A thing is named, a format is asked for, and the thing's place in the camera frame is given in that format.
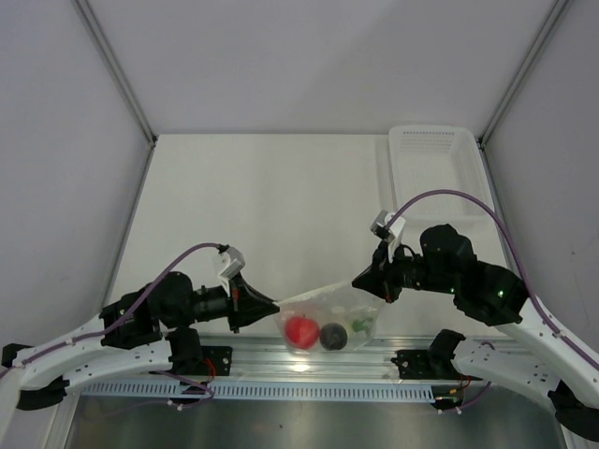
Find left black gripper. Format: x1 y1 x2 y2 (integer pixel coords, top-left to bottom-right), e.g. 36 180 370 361
166 272 281 333

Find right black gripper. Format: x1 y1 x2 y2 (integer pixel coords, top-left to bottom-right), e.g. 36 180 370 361
353 237 459 303

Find white daikon radish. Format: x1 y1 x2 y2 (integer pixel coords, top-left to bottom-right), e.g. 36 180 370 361
345 307 380 338

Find clear zip top bag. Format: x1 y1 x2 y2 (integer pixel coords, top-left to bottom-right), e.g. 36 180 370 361
274 282 384 354

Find red tomato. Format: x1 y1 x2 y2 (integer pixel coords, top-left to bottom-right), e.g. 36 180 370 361
284 316 320 350

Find black round food item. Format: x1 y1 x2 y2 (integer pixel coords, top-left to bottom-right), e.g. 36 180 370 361
319 323 348 351

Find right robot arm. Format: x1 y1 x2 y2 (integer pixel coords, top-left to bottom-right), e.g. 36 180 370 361
352 224 598 442

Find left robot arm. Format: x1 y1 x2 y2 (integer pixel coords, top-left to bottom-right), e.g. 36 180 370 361
1 271 280 413

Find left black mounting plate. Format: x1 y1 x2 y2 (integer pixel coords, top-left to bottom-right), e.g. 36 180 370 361
195 345 233 377

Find black mounting plate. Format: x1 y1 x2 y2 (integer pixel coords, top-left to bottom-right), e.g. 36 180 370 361
390 349 460 381
195 345 233 377

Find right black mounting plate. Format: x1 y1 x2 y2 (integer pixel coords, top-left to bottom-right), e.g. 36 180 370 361
390 349 460 381

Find white plastic basket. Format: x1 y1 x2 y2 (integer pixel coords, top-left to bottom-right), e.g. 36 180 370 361
388 125 494 227

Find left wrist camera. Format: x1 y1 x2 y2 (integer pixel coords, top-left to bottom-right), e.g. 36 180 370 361
212 245 245 296

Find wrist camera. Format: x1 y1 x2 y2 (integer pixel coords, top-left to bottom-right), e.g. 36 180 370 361
370 210 406 262
212 245 245 296

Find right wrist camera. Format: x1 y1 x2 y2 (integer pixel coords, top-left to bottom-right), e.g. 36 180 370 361
370 210 406 262

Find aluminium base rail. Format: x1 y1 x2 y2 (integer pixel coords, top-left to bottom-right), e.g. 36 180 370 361
69 332 575 385

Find white slotted cable duct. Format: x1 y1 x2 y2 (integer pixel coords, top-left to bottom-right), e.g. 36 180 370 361
82 379 435 403

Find right aluminium frame post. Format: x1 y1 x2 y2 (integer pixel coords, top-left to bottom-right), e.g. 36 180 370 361
476 0 581 147

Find aluminium frame post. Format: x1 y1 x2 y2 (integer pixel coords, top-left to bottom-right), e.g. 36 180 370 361
72 0 158 147
476 0 581 147

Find left aluminium frame post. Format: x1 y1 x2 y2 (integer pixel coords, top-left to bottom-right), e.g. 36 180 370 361
72 0 158 147

